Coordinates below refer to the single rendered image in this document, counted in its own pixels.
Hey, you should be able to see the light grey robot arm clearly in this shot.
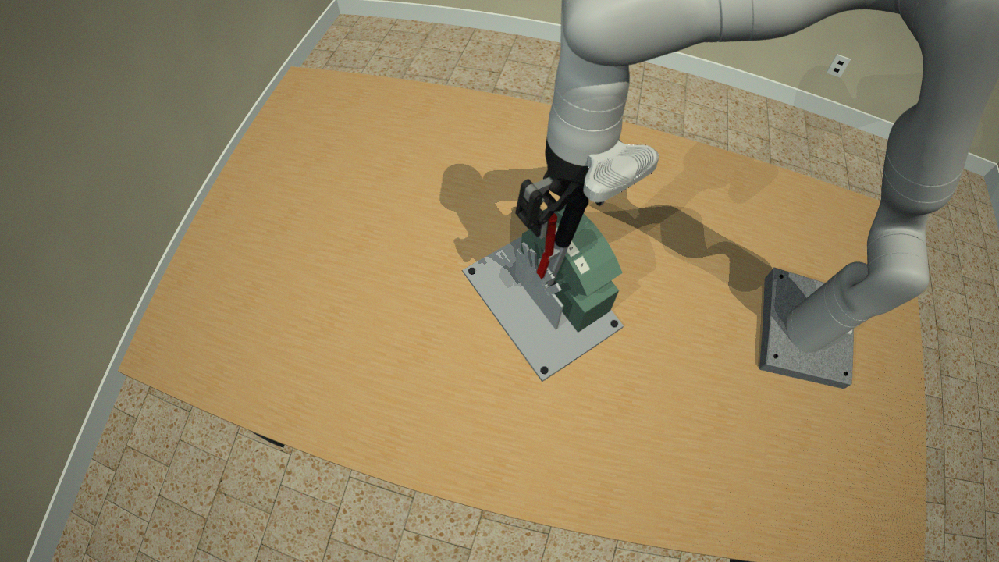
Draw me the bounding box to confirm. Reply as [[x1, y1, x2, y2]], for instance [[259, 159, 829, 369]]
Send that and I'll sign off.
[[547, 0, 999, 353]]

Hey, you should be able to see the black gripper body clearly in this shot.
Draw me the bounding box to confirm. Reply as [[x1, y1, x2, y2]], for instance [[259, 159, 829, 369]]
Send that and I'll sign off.
[[543, 137, 589, 197]]

